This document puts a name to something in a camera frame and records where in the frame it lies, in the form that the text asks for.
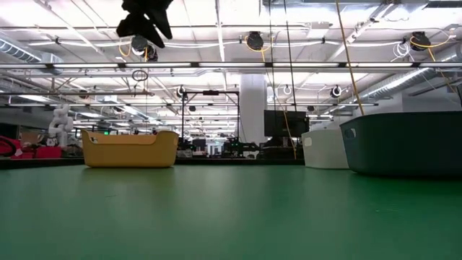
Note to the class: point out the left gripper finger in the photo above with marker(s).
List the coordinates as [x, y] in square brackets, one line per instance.
[139, 27]
[162, 21]

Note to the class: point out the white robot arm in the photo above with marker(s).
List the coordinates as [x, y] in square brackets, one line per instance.
[60, 124]

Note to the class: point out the long white light bar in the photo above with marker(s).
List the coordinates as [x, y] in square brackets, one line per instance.
[231, 65]

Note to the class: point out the white building column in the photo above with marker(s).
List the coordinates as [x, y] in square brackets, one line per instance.
[252, 108]

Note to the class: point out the orange plastic bin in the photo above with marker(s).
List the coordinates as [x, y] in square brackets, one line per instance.
[130, 155]

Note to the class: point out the red storage bin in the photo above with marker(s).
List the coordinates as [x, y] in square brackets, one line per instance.
[14, 153]
[48, 152]

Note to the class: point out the black monitor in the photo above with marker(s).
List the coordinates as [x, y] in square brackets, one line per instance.
[285, 124]

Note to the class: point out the green table mat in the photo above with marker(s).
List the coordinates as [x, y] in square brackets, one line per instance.
[216, 216]

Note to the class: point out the white plastic bin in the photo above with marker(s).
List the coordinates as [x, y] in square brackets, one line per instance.
[325, 151]

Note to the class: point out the dark grey plastic bin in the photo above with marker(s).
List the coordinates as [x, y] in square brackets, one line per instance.
[404, 144]

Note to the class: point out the black gantry frame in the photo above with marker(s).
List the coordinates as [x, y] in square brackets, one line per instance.
[211, 92]

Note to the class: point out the silver ventilation duct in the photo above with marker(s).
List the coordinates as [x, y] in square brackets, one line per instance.
[21, 52]
[404, 81]

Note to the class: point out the black table frame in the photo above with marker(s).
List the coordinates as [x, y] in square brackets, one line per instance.
[234, 161]

